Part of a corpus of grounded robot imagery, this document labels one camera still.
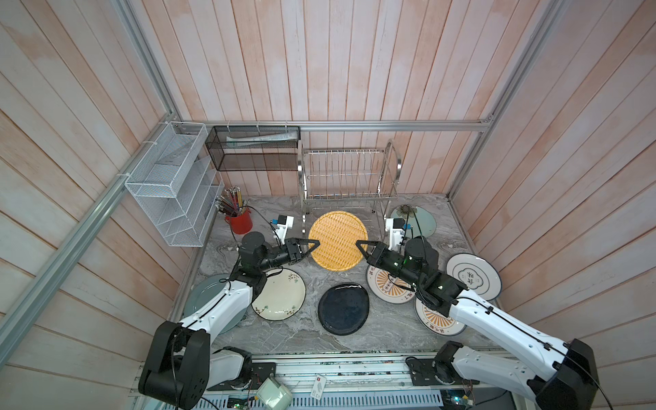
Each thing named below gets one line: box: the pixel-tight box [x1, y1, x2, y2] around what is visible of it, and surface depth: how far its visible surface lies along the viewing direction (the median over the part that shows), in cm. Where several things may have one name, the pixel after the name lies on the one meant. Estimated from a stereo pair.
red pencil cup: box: [224, 209, 253, 235], surface depth 103 cm
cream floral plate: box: [251, 268, 307, 322], surface depth 90 cm
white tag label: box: [310, 374, 328, 401], surface depth 73 cm
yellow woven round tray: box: [308, 210, 369, 273], surface depth 74 cm
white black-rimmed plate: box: [445, 252, 503, 302], surface depth 97 cm
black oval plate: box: [317, 282, 370, 336], surface depth 88 cm
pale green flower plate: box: [390, 204, 437, 240], surface depth 116 cm
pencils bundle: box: [214, 186, 250, 217], surface depth 102 cm
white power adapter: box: [256, 376, 293, 410], surface depth 68 cm
